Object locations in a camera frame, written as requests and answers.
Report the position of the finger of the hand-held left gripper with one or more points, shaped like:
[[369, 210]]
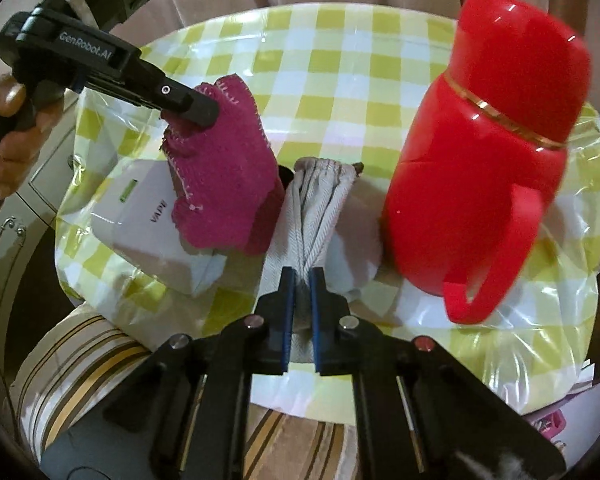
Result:
[[180, 100]]

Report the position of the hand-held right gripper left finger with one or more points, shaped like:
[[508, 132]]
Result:
[[287, 310]]

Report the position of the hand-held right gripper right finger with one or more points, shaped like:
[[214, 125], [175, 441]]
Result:
[[317, 310]]

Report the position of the magenta knitted cloth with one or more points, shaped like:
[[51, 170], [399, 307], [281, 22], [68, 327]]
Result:
[[220, 160]]

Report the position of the grey herringbone cloth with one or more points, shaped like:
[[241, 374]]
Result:
[[315, 210]]

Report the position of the person's left hand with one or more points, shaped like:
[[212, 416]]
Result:
[[12, 147]]

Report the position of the white slatted plastic box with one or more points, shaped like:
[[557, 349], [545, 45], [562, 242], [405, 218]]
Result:
[[145, 230]]

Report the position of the green white checked plastic tablecloth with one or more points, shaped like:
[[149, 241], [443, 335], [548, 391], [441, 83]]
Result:
[[330, 85]]

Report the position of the cream wooden cabinet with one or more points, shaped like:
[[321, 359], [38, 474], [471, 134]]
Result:
[[25, 240]]

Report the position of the red plastic thermos jug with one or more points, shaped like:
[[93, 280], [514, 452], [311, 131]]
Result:
[[470, 160]]

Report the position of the purple white paper box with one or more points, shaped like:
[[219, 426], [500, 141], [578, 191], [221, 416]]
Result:
[[580, 410]]

